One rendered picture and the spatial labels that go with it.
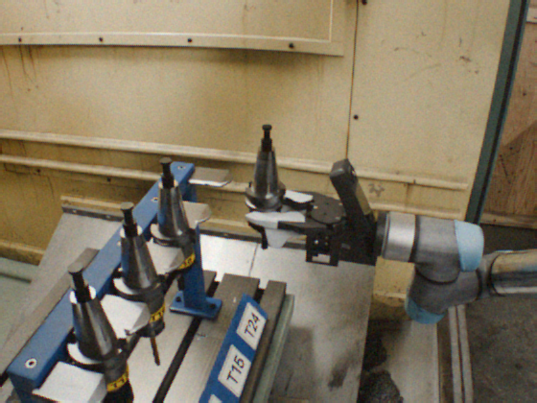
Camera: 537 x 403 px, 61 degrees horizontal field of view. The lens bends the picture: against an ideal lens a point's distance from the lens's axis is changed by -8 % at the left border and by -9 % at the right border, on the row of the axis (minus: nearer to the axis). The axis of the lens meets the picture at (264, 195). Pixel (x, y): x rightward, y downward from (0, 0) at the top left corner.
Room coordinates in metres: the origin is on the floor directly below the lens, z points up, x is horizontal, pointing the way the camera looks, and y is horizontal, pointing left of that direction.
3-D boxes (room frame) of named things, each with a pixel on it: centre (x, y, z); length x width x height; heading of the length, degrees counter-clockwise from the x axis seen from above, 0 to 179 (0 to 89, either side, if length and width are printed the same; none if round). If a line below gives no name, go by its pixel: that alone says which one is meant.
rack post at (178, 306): (0.73, 0.14, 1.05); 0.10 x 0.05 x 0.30; 76
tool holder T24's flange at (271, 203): (0.65, 0.00, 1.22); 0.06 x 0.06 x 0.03
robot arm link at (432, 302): (0.60, -0.29, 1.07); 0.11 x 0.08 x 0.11; 103
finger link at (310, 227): (0.61, -0.06, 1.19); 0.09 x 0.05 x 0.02; 90
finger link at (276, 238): (0.62, -0.02, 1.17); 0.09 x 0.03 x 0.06; 90
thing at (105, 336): (0.34, 0.18, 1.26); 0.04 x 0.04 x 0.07
